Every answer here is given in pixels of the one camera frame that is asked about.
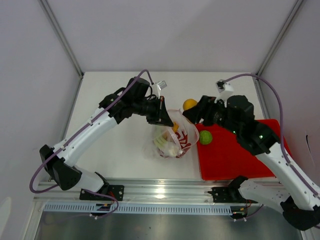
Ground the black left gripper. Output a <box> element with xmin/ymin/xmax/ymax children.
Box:
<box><xmin>133</xmin><ymin>95</ymin><xmax>174</xmax><ymax>127</ymax></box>

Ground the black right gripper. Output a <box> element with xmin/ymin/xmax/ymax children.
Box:
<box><xmin>183</xmin><ymin>95</ymin><xmax>240</xmax><ymax>136</ymax></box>

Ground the yellow lemon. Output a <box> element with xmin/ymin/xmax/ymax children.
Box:
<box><xmin>182</xmin><ymin>98</ymin><xmax>198</xmax><ymax>111</ymax></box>

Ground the clear zip top bag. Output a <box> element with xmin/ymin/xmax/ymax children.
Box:
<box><xmin>142</xmin><ymin>109</ymin><xmax>200</xmax><ymax>159</ymax></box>

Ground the orange toy food piece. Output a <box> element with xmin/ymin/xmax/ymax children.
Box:
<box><xmin>172</xmin><ymin>122</ymin><xmax>179</xmax><ymax>133</ymax></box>

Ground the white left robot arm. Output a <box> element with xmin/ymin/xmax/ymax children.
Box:
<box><xmin>39</xmin><ymin>76</ymin><xmax>200</xmax><ymax>200</ymax></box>

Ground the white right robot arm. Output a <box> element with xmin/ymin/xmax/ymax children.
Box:
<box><xmin>197</xmin><ymin>95</ymin><xmax>320</xmax><ymax>231</ymax></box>

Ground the green bumpy custard apple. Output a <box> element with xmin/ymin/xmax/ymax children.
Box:
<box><xmin>199</xmin><ymin>130</ymin><xmax>213</xmax><ymax>145</ymax></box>

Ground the red plastic tray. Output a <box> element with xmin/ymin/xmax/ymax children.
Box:
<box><xmin>195</xmin><ymin>123</ymin><xmax>275</xmax><ymax>181</ymax></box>

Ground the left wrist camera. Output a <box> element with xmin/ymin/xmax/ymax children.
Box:
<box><xmin>153</xmin><ymin>80</ymin><xmax>167</xmax><ymax>97</ymax></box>

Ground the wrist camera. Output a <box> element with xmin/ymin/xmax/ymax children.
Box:
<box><xmin>153</xmin><ymin>80</ymin><xmax>167</xmax><ymax>97</ymax></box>
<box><xmin>215</xmin><ymin>80</ymin><xmax>234</xmax><ymax>102</ymax></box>

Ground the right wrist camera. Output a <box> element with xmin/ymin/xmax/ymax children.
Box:
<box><xmin>215</xmin><ymin>80</ymin><xmax>234</xmax><ymax>102</ymax></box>

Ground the aluminium rail frame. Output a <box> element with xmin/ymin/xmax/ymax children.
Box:
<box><xmin>33</xmin><ymin>177</ymin><xmax>306</xmax><ymax>206</ymax></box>

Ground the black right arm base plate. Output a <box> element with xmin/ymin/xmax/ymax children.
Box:
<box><xmin>205</xmin><ymin>186</ymin><xmax>257</xmax><ymax>204</ymax></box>

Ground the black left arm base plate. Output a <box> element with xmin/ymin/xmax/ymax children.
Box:
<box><xmin>79</xmin><ymin>184</ymin><xmax>125</xmax><ymax>201</ymax></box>

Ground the white slotted cable duct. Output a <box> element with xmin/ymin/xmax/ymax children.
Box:
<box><xmin>43</xmin><ymin>202</ymin><xmax>233</xmax><ymax>216</ymax></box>

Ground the right aluminium corner post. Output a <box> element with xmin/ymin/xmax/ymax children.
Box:
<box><xmin>256</xmin><ymin>0</ymin><xmax>307</xmax><ymax>76</ymax></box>

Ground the aluminium corner post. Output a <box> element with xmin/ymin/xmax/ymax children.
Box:
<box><xmin>37</xmin><ymin>0</ymin><xmax>84</xmax><ymax>79</ymax></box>
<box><xmin>256</xmin><ymin>0</ymin><xmax>307</xmax><ymax>76</ymax></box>

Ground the left aluminium corner post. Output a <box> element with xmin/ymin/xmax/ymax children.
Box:
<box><xmin>37</xmin><ymin>0</ymin><xmax>84</xmax><ymax>79</ymax></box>

